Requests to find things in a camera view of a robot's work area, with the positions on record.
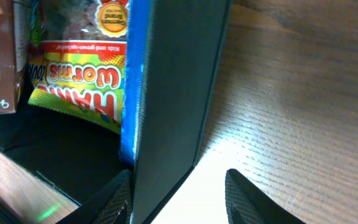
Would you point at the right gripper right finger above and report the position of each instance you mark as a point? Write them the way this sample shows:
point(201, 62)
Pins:
point(246, 203)

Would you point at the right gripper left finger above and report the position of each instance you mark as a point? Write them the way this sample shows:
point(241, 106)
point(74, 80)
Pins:
point(112, 204)

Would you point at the Haribo sour worms bag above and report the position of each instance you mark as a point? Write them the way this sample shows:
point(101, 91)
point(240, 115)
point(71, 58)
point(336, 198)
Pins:
point(77, 58)

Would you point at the dark green gift box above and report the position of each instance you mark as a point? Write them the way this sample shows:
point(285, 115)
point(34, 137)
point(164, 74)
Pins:
point(52, 163)

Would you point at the blue cookie wrapper pack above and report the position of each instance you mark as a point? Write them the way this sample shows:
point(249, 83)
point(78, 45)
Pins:
point(133, 82)

